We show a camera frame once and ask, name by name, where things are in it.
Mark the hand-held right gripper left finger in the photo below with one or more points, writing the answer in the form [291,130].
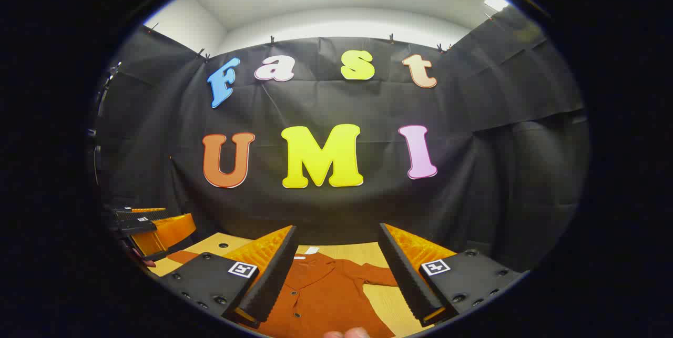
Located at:
[273,280]

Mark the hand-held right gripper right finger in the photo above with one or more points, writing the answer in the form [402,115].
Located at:
[407,280]

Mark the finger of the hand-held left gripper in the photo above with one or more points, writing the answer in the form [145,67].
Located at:
[138,226]
[152,215]

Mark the rust orange button shirt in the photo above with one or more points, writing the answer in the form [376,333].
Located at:
[326,296]

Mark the black backdrop cloth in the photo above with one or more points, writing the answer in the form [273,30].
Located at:
[368,206]

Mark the ceiling light panel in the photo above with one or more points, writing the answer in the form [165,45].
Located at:
[497,1]

